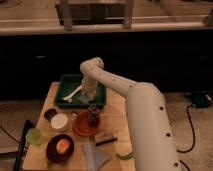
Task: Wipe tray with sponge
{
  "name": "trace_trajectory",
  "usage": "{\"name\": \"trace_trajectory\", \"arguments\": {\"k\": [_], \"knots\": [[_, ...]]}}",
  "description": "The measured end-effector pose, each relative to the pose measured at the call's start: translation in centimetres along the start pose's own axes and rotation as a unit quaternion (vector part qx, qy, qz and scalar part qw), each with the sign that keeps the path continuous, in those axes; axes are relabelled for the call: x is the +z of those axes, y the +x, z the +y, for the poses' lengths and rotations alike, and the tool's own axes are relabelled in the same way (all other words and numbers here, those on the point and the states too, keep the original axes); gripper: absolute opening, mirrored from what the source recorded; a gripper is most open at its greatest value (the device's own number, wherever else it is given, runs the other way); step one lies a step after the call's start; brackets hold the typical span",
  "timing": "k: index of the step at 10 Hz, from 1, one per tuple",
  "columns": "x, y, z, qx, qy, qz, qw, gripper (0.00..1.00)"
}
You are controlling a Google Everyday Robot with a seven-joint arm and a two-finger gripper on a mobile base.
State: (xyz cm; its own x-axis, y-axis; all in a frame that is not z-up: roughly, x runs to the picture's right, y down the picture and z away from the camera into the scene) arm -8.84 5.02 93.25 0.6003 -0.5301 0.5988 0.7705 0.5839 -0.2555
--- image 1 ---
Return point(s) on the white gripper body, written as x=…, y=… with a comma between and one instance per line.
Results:
x=89, y=87

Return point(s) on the green plastic tray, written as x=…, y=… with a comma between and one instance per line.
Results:
x=67, y=84

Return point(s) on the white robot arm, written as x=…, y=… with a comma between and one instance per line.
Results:
x=150, y=132

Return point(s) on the white plastic utensil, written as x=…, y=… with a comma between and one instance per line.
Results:
x=69, y=97

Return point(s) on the pine cone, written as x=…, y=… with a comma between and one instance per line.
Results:
x=93, y=116

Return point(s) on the orange bowl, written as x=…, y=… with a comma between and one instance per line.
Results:
x=86, y=126

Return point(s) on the white cup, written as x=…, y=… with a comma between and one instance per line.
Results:
x=59, y=122

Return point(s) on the brown block brush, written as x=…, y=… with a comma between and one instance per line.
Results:
x=104, y=137

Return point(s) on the orange round fruit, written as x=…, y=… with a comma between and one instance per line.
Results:
x=62, y=146

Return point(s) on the black stand pole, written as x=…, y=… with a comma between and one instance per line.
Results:
x=28, y=124

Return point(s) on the grey folded cloth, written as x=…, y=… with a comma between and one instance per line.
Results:
x=95, y=158

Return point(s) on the light green cup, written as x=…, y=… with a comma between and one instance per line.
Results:
x=34, y=136

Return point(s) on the dark brown plate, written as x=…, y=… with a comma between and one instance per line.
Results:
x=51, y=151

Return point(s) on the green pepper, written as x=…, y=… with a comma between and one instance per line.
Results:
x=125, y=157

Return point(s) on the dark blue floor device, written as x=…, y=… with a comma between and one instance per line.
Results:
x=201, y=100

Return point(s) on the wooden chair frame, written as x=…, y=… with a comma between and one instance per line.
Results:
x=94, y=12

